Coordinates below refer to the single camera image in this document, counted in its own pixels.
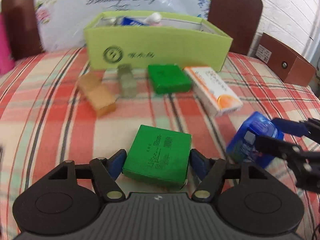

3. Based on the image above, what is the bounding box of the blue cube tin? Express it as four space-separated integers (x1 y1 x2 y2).
226 112 284 168

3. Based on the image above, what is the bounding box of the small gold box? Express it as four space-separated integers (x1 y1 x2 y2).
77 72 116 117

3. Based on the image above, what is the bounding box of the white orange medicine box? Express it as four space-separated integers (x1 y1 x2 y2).
183 66 243 117

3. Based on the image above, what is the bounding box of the olive grey small box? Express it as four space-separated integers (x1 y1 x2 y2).
117 64 137 98

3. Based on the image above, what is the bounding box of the blue box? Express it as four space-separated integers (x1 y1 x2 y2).
120 17 148 26

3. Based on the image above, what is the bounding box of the brown cardboard box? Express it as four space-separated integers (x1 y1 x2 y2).
255 33 316 87

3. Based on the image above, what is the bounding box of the light green organizer box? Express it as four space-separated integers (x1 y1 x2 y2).
84 11 233 72

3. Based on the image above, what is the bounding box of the brown wooden headboard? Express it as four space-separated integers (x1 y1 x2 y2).
1 0 263 60

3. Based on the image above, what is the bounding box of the pink thermos bottle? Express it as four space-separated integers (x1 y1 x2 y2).
0 15 15 75

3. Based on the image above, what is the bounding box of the white tube in organizer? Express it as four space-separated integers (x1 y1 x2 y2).
144 12 162 26

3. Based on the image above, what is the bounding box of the floral plastic bag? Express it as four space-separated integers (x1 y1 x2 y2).
34 0 211 51

